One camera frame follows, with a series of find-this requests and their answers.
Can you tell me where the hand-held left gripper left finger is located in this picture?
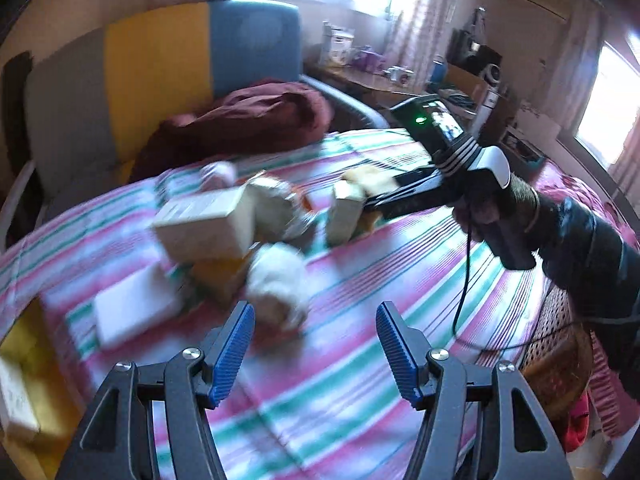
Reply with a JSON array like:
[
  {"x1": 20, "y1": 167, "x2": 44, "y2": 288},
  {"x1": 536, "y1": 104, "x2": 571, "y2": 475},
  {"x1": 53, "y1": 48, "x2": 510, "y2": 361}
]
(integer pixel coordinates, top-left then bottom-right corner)
[{"x1": 55, "y1": 301, "x2": 256, "y2": 480}]

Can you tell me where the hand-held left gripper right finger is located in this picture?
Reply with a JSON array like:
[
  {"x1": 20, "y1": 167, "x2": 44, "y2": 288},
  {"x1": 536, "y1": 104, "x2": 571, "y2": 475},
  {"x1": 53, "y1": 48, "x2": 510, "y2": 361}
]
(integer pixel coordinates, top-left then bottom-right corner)
[{"x1": 376, "y1": 301, "x2": 571, "y2": 480}]

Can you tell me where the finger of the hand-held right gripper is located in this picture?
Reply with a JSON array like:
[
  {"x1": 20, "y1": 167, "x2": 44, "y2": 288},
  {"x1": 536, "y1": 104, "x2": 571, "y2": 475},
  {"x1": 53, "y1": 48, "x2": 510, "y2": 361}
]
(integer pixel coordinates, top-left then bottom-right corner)
[
  {"x1": 362, "y1": 180, "x2": 453, "y2": 221},
  {"x1": 392, "y1": 166, "x2": 443, "y2": 188}
]

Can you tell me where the small cream cardboard box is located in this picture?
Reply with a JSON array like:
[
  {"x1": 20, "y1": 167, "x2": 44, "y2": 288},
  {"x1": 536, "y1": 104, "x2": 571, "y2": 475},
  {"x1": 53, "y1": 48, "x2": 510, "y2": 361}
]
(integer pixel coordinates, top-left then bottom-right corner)
[{"x1": 326, "y1": 180, "x2": 368, "y2": 247}]

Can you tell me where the white foam block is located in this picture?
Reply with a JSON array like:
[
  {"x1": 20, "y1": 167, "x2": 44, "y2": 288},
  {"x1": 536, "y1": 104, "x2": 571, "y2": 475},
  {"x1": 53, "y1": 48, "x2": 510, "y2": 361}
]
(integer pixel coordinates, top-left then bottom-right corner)
[{"x1": 94, "y1": 265, "x2": 183, "y2": 351}]

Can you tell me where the pink white striped cloth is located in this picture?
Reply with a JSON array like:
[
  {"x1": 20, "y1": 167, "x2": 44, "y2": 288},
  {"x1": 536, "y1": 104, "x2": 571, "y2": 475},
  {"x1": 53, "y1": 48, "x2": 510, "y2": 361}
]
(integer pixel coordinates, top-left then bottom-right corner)
[{"x1": 200, "y1": 161, "x2": 237, "y2": 192}]

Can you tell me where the yellow box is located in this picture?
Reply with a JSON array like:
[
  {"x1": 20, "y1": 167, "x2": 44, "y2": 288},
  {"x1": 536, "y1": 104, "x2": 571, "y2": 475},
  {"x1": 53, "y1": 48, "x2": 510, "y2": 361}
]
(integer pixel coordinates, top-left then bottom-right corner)
[{"x1": 0, "y1": 297, "x2": 88, "y2": 480}]

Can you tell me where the person's right hand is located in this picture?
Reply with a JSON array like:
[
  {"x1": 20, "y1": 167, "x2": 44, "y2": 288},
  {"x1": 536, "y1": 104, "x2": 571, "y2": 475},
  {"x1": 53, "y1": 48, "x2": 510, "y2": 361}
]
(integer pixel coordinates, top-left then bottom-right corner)
[{"x1": 452, "y1": 175, "x2": 540, "y2": 252}]

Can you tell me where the yellow sponge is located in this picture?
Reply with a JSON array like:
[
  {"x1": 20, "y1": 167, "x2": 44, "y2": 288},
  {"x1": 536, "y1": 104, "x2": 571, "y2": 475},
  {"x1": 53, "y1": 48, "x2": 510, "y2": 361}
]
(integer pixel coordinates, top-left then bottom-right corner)
[{"x1": 340, "y1": 167, "x2": 401, "y2": 196}]

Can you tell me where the brown cardboard box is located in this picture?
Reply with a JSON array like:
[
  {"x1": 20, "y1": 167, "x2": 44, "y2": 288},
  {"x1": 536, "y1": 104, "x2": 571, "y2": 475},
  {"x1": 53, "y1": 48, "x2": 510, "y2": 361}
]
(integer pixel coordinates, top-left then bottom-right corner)
[{"x1": 445, "y1": 62, "x2": 488, "y2": 106}]

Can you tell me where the yellow snack packet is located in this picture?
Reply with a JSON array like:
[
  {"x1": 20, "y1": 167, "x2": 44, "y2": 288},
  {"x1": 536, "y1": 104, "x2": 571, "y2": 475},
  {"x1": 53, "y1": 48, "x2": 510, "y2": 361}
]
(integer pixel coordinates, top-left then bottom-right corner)
[{"x1": 192, "y1": 255, "x2": 251, "y2": 306}]

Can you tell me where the striped bedsheet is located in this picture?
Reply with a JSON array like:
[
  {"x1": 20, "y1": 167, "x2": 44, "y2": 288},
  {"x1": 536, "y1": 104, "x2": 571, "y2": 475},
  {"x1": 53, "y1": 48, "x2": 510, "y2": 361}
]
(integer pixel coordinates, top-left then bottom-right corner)
[{"x1": 0, "y1": 127, "x2": 551, "y2": 480}]

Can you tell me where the black bag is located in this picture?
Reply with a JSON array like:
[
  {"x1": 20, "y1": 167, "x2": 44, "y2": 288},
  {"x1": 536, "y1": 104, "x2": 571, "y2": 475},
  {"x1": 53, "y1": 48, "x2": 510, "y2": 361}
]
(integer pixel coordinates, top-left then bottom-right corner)
[{"x1": 447, "y1": 7, "x2": 503, "y2": 78}]

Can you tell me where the white crumpled cloth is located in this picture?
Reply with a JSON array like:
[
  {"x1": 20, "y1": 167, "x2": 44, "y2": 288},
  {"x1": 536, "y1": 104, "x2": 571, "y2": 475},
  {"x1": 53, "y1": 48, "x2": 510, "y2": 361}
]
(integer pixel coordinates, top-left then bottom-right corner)
[{"x1": 245, "y1": 242, "x2": 311, "y2": 333}]

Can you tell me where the wooden desk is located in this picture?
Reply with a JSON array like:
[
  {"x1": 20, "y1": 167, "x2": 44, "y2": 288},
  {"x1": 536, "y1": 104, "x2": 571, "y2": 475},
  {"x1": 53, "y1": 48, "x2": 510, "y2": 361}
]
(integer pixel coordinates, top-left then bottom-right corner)
[{"x1": 305, "y1": 57, "x2": 481, "y2": 111}]

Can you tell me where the white gold snack wrapper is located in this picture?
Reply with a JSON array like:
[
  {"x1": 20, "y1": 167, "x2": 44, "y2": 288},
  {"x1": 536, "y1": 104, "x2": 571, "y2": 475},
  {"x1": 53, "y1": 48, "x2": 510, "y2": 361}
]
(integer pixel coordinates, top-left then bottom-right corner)
[{"x1": 287, "y1": 187, "x2": 321, "y2": 236}]

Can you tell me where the pink floral blanket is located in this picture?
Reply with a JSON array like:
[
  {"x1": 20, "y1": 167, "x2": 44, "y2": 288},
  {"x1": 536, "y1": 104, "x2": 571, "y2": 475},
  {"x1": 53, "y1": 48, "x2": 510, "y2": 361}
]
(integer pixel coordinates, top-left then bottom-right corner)
[{"x1": 530, "y1": 157, "x2": 640, "y2": 441}]

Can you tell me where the medium cream cardboard box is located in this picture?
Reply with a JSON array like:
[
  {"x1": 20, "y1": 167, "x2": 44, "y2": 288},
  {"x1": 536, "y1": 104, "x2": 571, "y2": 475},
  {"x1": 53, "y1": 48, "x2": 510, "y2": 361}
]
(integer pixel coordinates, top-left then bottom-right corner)
[{"x1": 247, "y1": 177, "x2": 297, "y2": 241}]

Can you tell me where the large cream cardboard box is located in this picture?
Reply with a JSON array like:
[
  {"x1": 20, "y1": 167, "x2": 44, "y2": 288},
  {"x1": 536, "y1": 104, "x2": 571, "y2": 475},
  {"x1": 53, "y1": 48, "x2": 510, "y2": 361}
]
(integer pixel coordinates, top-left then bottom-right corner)
[{"x1": 152, "y1": 187, "x2": 257, "y2": 263}]

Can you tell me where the white printed box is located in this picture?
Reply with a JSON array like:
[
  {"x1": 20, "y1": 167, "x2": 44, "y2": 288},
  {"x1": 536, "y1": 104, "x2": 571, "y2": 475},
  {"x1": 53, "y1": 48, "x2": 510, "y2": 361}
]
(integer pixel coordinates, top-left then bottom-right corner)
[{"x1": 321, "y1": 21, "x2": 357, "y2": 67}]

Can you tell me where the wicker chair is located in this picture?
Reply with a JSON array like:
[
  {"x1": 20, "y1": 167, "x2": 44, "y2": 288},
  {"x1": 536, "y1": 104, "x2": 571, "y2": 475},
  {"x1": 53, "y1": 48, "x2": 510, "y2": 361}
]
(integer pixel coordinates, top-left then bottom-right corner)
[{"x1": 520, "y1": 285, "x2": 596, "y2": 411}]

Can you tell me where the small side window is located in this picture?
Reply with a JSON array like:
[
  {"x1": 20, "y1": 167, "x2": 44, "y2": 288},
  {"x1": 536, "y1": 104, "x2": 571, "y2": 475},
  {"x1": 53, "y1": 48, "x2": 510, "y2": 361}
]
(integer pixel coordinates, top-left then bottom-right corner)
[{"x1": 575, "y1": 42, "x2": 640, "y2": 168}]

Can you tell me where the maroon padded jacket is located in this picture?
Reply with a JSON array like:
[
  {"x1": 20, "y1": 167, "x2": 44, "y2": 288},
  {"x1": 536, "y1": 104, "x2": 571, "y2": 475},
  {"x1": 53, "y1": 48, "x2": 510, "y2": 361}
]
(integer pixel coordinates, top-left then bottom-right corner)
[{"x1": 127, "y1": 80, "x2": 335, "y2": 183}]

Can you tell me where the white flat box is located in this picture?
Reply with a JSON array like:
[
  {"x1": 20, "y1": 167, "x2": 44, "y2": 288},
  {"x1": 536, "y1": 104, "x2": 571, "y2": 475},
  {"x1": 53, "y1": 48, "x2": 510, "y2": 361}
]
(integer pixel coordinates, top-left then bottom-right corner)
[{"x1": 0, "y1": 360, "x2": 41, "y2": 441}]

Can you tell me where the grey yellow blue sofa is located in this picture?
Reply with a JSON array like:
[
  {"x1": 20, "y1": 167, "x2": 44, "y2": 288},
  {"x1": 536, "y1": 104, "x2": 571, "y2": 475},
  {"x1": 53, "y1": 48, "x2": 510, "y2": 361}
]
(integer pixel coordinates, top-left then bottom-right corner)
[{"x1": 0, "y1": 0, "x2": 391, "y2": 241}]

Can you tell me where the black cable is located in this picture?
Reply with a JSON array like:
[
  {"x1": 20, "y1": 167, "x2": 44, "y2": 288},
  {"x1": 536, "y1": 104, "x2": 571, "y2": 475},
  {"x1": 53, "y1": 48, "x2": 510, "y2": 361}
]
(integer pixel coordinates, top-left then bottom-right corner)
[{"x1": 452, "y1": 230, "x2": 596, "y2": 351}]

